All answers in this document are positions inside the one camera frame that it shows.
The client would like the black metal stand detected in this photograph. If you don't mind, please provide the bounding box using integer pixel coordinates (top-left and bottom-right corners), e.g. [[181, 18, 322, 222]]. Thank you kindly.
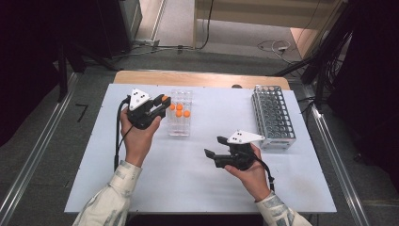
[[56, 40, 121, 104]]

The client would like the grey power strip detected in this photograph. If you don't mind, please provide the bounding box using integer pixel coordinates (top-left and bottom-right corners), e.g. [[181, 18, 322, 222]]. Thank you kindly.
[[134, 39, 161, 49]]

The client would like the white coiled cable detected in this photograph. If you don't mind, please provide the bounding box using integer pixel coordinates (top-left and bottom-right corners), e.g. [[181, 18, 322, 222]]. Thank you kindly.
[[257, 39, 294, 58]]

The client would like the metal tube rack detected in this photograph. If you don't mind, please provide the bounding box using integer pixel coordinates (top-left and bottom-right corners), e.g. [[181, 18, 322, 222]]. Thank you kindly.
[[250, 84, 297, 150]]

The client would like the black stand with cables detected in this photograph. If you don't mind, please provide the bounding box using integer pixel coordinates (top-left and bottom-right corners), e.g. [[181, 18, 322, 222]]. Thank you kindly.
[[272, 0, 357, 109]]

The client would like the aluminium floor rail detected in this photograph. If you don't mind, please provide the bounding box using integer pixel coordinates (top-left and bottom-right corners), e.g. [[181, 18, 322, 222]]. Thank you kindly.
[[0, 73, 79, 226], [302, 84, 371, 226]]

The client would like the black hanging cable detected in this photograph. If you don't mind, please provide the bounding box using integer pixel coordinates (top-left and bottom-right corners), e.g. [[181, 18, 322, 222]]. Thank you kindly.
[[197, 0, 215, 51]]

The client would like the person's left hand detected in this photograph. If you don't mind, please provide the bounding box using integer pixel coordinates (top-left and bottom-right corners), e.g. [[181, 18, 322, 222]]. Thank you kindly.
[[120, 107, 163, 169]]

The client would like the person's right hand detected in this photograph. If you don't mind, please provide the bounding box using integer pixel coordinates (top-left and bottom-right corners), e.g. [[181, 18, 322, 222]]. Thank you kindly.
[[224, 143, 272, 202]]

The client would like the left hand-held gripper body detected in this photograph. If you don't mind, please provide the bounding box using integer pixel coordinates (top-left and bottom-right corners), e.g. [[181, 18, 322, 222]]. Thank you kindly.
[[126, 88, 158, 131]]

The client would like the right hand-held gripper cable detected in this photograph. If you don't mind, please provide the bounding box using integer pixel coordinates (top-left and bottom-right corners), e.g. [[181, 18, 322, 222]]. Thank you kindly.
[[250, 153, 277, 193]]

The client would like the left hand-held gripper cable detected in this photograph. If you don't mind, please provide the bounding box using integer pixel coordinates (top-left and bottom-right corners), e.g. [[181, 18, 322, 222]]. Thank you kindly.
[[113, 96, 135, 172]]

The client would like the hand-held gripper cable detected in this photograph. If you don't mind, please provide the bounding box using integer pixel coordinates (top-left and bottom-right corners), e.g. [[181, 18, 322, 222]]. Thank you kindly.
[[113, 96, 135, 172], [250, 153, 277, 193]]

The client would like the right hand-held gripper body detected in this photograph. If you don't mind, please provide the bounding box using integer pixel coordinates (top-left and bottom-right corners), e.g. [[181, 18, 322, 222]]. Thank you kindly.
[[214, 129, 266, 171]]

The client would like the beige wooden shelf unit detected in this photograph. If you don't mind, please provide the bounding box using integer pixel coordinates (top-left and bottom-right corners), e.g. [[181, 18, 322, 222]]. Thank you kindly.
[[192, 0, 347, 60]]

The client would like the clear plastic tube rack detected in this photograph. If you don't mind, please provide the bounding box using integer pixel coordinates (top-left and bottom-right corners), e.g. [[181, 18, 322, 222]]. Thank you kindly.
[[166, 89, 194, 137]]

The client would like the black cabinet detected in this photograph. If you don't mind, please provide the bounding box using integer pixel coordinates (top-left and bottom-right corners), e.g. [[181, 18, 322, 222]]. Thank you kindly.
[[96, 0, 143, 59]]

